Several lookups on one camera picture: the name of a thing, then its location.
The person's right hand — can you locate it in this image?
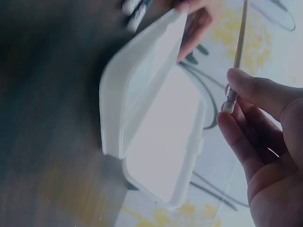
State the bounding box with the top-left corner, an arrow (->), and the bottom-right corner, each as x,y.
216,68 -> 303,227

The person's left hand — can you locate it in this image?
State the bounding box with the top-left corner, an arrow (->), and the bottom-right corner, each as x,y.
175,0 -> 223,62

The wooden pencil with eraser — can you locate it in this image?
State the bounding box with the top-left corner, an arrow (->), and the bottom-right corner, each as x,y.
221,0 -> 248,115

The white plastic hinged box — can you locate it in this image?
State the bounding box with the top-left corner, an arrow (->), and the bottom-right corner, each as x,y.
99,9 -> 205,210

